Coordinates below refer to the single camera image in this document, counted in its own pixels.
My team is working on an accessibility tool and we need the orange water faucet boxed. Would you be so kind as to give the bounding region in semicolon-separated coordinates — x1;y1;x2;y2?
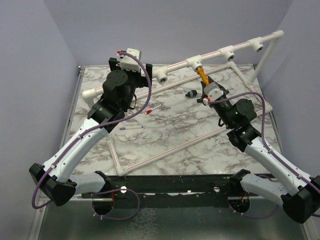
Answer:
195;66;210;86

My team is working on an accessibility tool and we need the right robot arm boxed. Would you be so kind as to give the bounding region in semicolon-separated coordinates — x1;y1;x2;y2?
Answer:
198;77;320;224

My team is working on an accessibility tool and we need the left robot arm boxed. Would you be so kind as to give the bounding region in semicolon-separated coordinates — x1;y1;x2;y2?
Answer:
29;57;153;207

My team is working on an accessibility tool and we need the small black knob fitting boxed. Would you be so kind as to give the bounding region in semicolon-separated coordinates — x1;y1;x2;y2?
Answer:
185;90;198;98

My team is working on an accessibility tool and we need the red capped white marker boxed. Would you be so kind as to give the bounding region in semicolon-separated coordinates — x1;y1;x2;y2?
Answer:
145;104;162;115

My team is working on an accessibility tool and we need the purple capped white marker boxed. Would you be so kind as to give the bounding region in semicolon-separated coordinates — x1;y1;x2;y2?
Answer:
119;125;144;131

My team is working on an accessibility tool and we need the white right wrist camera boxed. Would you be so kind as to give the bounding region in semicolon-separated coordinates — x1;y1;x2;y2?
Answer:
203;82;224;105

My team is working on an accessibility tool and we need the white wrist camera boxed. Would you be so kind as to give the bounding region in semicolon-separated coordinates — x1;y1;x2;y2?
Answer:
203;82;224;105
117;48;142;73

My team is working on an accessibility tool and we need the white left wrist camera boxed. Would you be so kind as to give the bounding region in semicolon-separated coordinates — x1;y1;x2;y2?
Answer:
117;48;142;73

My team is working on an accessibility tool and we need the white pipe frame with tees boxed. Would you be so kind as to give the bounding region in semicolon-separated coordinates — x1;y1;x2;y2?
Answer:
82;30;285;178

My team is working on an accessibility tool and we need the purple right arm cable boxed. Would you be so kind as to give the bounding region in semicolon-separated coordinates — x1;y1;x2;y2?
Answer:
207;91;320;195

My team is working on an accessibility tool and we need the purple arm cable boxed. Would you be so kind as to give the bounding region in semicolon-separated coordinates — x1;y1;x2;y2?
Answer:
207;91;320;195
31;51;152;210

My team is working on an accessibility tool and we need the black table front rail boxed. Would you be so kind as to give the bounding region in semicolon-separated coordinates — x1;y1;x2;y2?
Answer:
81;174;250;212

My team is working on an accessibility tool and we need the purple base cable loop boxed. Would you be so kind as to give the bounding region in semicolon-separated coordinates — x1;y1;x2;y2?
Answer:
93;187;141;221

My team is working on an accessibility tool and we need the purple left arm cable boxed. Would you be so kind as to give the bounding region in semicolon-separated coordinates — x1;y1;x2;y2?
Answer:
31;51;152;210

